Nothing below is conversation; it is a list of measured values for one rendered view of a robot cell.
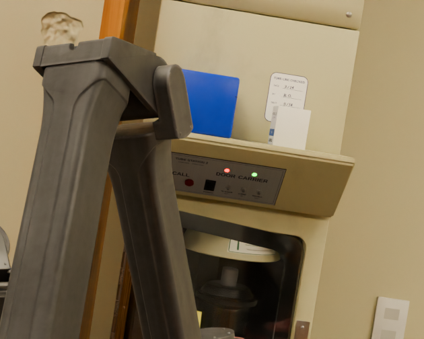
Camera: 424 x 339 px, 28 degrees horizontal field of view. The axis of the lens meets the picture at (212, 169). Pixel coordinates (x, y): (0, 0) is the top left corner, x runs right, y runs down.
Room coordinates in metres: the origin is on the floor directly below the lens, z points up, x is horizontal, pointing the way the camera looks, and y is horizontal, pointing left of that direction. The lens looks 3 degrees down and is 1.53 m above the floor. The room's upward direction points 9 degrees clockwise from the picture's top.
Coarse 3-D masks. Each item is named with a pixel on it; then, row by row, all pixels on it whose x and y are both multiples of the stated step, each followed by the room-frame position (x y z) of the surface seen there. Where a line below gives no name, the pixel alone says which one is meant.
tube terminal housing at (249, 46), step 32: (160, 32) 1.34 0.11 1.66; (192, 32) 1.34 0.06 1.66; (224, 32) 1.34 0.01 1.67; (256, 32) 1.35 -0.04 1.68; (288, 32) 1.35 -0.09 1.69; (320, 32) 1.35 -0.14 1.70; (352, 32) 1.36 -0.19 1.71; (192, 64) 1.34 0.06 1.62; (224, 64) 1.34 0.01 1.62; (256, 64) 1.35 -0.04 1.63; (288, 64) 1.35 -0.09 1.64; (320, 64) 1.35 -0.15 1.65; (352, 64) 1.36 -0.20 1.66; (256, 96) 1.35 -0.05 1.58; (320, 96) 1.35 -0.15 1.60; (256, 128) 1.35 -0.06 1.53; (320, 128) 1.35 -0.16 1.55; (256, 224) 1.35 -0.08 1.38; (288, 224) 1.35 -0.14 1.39; (320, 224) 1.36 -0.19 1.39; (320, 256) 1.36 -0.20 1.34
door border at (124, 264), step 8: (128, 264) 1.32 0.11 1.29; (128, 272) 1.32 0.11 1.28; (128, 280) 1.32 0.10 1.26; (120, 288) 1.32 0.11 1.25; (128, 288) 1.31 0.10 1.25; (120, 296) 1.32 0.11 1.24; (128, 296) 1.31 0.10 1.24; (120, 304) 1.32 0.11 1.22; (128, 304) 1.31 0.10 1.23; (120, 312) 1.32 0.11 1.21; (112, 320) 1.32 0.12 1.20; (120, 320) 1.32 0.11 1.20; (112, 328) 1.32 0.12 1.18; (120, 328) 1.32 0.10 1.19; (120, 336) 1.31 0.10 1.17
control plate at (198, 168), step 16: (176, 160) 1.26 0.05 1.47; (192, 160) 1.26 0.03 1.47; (208, 160) 1.25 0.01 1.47; (224, 160) 1.25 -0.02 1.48; (176, 176) 1.28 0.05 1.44; (192, 176) 1.28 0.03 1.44; (208, 176) 1.28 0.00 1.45; (224, 176) 1.28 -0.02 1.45; (240, 176) 1.27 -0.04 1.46; (256, 176) 1.27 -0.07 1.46; (272, 176) 1.27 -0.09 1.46; (192, 192) 1.31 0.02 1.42; (208, 192) 1.31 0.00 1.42; (224, 192) 1.30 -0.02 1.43; (240, 192) 1.30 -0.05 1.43; (272, 192) 1.30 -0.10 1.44
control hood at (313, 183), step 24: (192, 144) 1.23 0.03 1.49; (216, 144) 1.23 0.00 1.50; (240, 144) 1.23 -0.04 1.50; (264, 144) 1.24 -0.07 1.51; (288, 168) 1.26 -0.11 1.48; (312, 168) 1.25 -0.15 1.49; (336, 168) 1.25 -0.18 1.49; (288, 192) 1.30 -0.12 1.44; (312, 192) 1.29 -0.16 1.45; (336, 192) 1.29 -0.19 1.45
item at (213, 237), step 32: (192, 224) 1.26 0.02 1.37; (224, 224) 1.22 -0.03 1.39; (192, 256) 1.25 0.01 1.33; (224, 256) 1.22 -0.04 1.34; (256, 256) 1.19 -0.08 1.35; (288, 256) 1.16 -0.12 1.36; (192, 288) 1.24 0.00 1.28; (224, 288) 1.21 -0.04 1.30; (256, 288) 1.18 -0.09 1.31; (288, 288) 1.15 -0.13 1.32; (128, 320) 1.31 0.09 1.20; (224, 320) 1.21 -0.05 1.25; (256, 320) 1.18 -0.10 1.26; (288, 320) 1.15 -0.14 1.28
